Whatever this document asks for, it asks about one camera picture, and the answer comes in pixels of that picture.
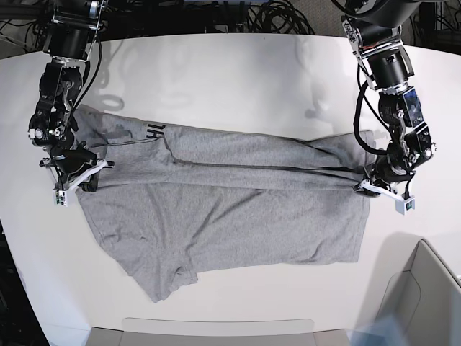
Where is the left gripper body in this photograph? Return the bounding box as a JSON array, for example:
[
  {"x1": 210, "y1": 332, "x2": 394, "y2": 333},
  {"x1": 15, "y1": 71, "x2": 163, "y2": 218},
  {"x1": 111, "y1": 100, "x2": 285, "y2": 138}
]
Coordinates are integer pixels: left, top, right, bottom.
[{"x1": 353, "y1": 158, "x2": 414, "y2": 198}]

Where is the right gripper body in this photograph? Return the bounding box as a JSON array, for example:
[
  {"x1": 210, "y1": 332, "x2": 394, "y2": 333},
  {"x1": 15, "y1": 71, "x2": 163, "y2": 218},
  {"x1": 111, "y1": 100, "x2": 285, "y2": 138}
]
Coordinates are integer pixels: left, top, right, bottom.
[{"x1": 39, "y1": 149, "x2": 115, "y2": 191}]

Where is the grey T-shirt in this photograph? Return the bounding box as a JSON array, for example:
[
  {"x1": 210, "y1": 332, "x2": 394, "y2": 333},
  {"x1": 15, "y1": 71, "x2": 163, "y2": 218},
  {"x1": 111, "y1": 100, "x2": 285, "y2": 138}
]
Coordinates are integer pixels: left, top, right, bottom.
[{"x1": 75, "y1": 106, "x2": 373, "y2": 302}]

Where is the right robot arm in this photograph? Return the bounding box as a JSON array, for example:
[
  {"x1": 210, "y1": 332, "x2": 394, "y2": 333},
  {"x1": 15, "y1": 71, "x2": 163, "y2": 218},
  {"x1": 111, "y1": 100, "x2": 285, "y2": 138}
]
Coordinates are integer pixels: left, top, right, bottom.
[{"x1": 27, "y1": 1, "x2": 113, "y2": 200}]

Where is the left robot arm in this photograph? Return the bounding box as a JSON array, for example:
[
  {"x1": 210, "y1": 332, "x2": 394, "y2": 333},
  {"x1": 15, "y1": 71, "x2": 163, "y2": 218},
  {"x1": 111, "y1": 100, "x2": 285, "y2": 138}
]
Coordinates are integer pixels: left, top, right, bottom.
[{"x1": 333, "y1": 1, "x2": 436, "y2": 207}]

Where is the white box at right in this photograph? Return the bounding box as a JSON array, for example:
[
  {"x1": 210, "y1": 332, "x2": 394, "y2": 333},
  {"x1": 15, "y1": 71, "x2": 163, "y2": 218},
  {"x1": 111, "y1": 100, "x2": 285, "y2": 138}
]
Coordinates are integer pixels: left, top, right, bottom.
[{"x1": 375, "y1": 239, "x2": 460, "y2": 345}]

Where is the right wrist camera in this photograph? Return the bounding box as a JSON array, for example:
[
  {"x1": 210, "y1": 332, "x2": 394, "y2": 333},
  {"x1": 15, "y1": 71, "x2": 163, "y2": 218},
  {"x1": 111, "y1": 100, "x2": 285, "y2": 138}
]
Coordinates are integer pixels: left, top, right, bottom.
[{"x1": 54, "y1": 190, "x2": 68, "y2": 207}]

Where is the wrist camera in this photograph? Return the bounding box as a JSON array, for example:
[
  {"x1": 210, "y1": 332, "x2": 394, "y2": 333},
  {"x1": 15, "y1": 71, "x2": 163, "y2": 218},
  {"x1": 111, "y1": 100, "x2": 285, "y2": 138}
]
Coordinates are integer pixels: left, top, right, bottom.
[
  {"x1": 54, "y1": 190, "x2": 68, "y2": 207},
  {"x1": 395, "y1": 196, "x2": 416, "y2": 215}
]

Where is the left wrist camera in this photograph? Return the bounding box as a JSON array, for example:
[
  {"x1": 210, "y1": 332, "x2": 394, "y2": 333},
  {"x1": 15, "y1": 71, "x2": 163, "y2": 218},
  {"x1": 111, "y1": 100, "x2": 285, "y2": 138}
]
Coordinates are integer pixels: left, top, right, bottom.
[{"x1": 395, "y1": 196, "x2": 416, "y2": 215}]

